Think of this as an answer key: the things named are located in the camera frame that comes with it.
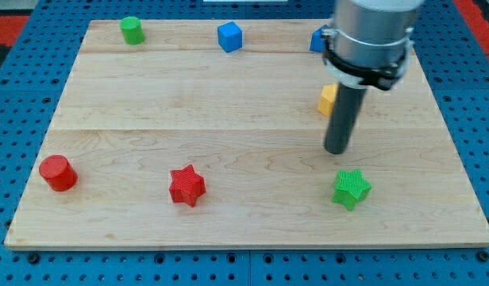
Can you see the yellow block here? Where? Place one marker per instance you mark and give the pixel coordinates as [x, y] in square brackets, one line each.
[327, 99]

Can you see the blue cube block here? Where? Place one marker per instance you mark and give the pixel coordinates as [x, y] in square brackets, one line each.
[230, 37]

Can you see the wooden board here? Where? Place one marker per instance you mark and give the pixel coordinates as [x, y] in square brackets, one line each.
[248, 122]

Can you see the red star block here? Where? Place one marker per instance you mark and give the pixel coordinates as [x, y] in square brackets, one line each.
[186, 186]

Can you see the green cylinder block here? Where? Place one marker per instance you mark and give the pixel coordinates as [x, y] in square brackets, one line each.
[131, 30]

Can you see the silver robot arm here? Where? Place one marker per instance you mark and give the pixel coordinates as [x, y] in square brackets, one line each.
[367, 42]

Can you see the blue block behind arm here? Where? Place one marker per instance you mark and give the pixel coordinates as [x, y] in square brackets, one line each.
[317, 42]

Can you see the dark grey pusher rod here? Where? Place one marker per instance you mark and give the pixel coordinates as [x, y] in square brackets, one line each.
[346, 108]

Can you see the green star block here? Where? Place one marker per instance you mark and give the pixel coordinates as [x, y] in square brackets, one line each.
[350, 188]

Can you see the red cylinder block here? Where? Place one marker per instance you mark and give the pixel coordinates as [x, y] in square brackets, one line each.
[58, 173]

